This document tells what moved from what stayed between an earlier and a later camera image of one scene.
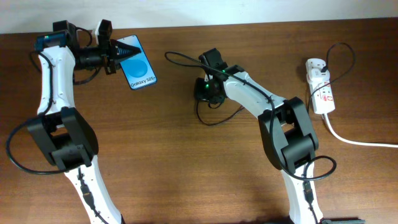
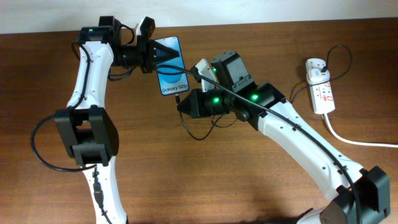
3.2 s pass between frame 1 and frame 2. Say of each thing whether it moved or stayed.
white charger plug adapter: stayed
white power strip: stayed
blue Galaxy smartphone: moved
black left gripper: moved
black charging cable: moved
